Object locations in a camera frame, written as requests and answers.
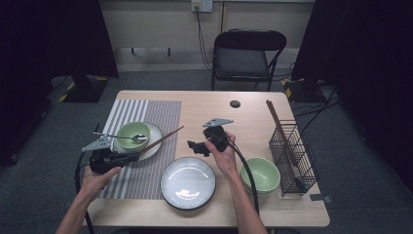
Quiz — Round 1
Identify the black floor cable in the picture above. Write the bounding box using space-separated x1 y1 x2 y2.
292 92 341 134

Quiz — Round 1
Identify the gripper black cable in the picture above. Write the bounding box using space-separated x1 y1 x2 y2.
223 139 261 215
74 150 95 234

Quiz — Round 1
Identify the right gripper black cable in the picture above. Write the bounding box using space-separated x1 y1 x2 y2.
223 139 261 215

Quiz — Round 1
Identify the black wall socket cable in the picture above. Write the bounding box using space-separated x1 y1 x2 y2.
194 6 213 72

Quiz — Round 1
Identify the black curtain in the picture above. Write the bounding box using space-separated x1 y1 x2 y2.
0 0 120 165
290 0 413 193

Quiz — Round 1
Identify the stand base with hazard tape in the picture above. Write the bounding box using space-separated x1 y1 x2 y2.
282 77 337 104
48 73 110 104

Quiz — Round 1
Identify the grey tape piece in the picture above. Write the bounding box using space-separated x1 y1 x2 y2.
309 193 333 204

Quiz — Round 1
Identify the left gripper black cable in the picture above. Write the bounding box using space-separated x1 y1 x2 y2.
74 150 95 234

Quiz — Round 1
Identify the striped woven placemat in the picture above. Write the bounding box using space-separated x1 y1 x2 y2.
96 98 182 201

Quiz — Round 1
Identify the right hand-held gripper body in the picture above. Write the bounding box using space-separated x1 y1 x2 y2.
203 117 235 153

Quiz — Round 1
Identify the white plate with dark rim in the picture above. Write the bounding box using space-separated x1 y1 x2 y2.
162 193 216 212
111 121 164 163
159 156 217 210

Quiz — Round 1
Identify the black folding chair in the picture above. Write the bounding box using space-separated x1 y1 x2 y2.
210 28 288 92

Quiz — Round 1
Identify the black wire cutlery rack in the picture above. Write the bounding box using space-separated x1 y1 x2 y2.
268 119 319 198

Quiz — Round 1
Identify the metal spoon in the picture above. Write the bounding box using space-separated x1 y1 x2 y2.
93 131 148 143

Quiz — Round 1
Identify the person's left hand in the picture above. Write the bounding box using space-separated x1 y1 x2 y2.
79 166 123 196

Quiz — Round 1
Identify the person's right hand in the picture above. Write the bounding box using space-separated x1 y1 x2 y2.
204 131 240 179

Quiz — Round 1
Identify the brown wooden chopstick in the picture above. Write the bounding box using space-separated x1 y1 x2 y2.
266 99 298 169
265 99 297 168
139 126 185 156
138 125 185 155

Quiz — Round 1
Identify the green ceramic bowl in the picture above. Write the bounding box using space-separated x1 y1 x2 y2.
115 121 152 153
244 185 279 197
240 157 282 193

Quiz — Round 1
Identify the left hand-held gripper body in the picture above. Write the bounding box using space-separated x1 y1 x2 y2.
81 136 131 175

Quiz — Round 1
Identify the white wall socket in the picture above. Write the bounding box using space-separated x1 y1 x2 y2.
190 0 213 14

